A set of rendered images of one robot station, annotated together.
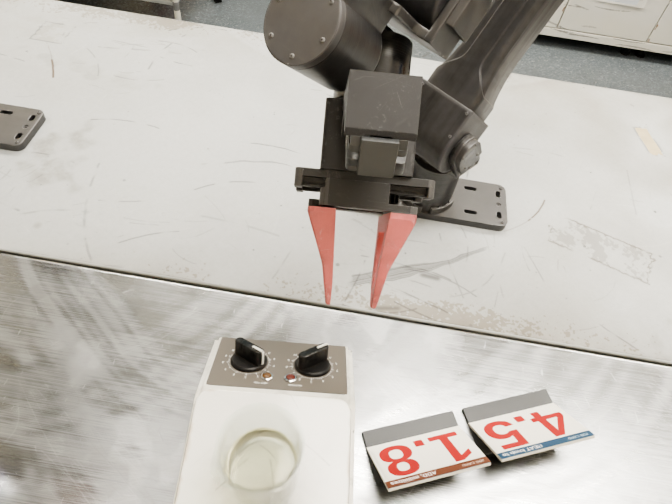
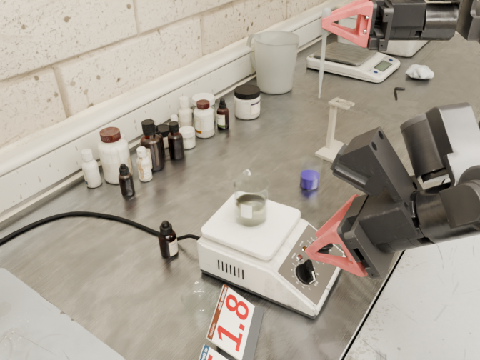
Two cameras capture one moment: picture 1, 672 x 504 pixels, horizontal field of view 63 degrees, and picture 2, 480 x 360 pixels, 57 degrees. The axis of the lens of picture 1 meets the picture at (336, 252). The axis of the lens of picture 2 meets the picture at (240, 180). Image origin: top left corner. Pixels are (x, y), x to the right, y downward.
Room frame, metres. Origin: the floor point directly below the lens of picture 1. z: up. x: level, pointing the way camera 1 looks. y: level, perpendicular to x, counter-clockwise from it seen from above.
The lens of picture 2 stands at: (0.38, -0.41, 1.42)
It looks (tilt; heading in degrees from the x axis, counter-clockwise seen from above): 35 degrees down; 124
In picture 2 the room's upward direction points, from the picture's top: 1 degrees counter-clockwise
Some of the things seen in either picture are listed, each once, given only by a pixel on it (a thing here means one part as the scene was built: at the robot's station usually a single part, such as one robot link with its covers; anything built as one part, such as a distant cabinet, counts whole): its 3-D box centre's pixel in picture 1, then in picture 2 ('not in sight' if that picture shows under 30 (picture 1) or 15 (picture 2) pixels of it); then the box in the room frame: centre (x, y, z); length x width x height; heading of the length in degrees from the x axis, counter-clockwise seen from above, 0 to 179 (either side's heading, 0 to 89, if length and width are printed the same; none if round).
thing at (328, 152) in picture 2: not in sight; (342, 129); (0.09, 0.42, 0.96); 0.08 x 0.08 x 0.13; 82
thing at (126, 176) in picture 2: not in sight; (125, 178); (-0.21, 0.06, 0.94); 0.03 x 0.03 x 0.07
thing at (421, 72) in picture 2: not in sight; (421, 71); (0.13, 0.97, 0.92); 0.08 x 0.08 x 0.04; 87
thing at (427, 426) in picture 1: (423, 447); (237, 322); (0.16, -0.10, 0.92); 0.09 x 0.06 x 0.04; 111
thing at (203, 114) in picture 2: not in sight; (203, 118); (-0.22, 0.33, 0.94); 0.05 x 0.05 x 0.09
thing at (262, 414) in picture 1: (257, 463); (250, 199); (0.10, 0.03, 1.02); 0.06 x 0.05 x 0.08; 134
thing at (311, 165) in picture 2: not in sight; (310, 173); (0.09, 0.27, 0.93); 0.04 x 0.04 x 0.06
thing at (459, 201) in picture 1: (431, 175); not in sight; (0.48, -0.10, 0.94); 0.20 x 0.07 x 0.08; 88
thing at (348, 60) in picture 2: not in sight; (353, 61); (-0.08, 0.95, 0.92); 0.26 x 0.19 x 0.05; 177
